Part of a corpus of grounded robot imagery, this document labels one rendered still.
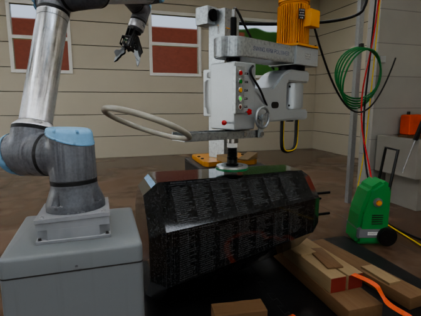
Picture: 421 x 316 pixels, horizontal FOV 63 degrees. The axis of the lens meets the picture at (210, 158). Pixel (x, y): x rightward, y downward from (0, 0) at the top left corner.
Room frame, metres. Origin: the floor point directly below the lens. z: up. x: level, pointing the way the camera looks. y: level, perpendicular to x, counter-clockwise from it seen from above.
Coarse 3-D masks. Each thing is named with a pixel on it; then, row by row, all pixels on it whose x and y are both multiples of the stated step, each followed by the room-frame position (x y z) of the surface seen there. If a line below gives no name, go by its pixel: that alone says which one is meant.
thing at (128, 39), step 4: (128, 28) 1.96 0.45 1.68; (132, 28) 1.95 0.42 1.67; (136, 28) 1.97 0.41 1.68; (128, 32) 1.94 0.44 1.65; (132, 32) 1.97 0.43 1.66; (136, 32) 1.99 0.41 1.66; (140, 32) 1.99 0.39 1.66; (124, 36) 1.96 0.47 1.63; (128, 36) 1.94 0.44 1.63; (132, 36) 1.93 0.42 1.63; (136, 36) 1.99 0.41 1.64; (120, 40) 1.94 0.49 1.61; (124, 40) 1.95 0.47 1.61; (128, 40) 1.93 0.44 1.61; (132, 40) 1.93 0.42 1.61; (136, 40) 1.96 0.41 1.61; (120, 44) 1.94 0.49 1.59; (124, 44) 1.94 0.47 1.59; (128, 44) 1.92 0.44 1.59; (132, 44) 1.94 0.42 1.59; (136, 44) 1.97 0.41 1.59; (128, 48) 1.98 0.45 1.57; (132, 48) 1.94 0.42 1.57; (136, 48) 1.97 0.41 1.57
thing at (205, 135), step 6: (174, 132) 2.01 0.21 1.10; (192, 132) 2.10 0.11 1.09; (198, 132) 2.00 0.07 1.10; (204, 132) 2.02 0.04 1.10; (210, 132) 2.06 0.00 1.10; (216, 132) 2.09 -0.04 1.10; (222, 132) 2.13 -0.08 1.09; (228, 132) 2.16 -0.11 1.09; (234, 132) 2.20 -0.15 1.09; (240, 132) 2.24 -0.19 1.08; (246, 132) 2.28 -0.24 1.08; (252, 132) 2.32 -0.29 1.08; (192, 138) 1.96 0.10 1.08; (198, 138) 1.99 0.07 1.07; (204, 138) 2.02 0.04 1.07; (210, 138) 2.06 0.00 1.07; (216, 138) 2.09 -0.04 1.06; (222, 138) 2.13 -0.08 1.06; (228, 138) 2.16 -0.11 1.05; (234, 138) 2.20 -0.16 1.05; (240, 138) 2.24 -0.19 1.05
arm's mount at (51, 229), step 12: (108, 204) 1.15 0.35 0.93; (36, 216) 1.03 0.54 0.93; (48, 216) 1.03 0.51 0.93; (60, 216) 1.02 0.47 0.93; (72, 216) 1.02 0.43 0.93; (84, 216) 1.03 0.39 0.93; (96, 216) 1.04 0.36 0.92; (108, 216) 1.06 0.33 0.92; (36, 228) 0.99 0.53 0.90; (48, 228) 1.00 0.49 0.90; (60, 228) 1.01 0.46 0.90; (72, 228) 1.02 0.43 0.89; (84, 228) 1.03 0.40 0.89; (96, 228) 1.04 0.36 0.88; (108, 228) 1.08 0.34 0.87; (36, 240) 1.00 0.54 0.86; (48, 240) 1.00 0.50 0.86; (60, 240) 1.01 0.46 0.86; (72, 240) 1.02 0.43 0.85
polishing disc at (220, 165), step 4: (220, 164) 2.29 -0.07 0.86; (224, 164) 2.29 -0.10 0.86; (240, 164) 2.29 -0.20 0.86; (244, 164) 2.29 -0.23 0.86; (220, 168) 2.21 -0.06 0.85; (224, 168) 2.18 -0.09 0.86; (228, 168) 2.17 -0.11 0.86; (232, 168) 2.17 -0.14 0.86; (236, 168) 2.17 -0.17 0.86; (240, 168) 2.18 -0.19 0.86; (244, 168) 2.20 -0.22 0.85
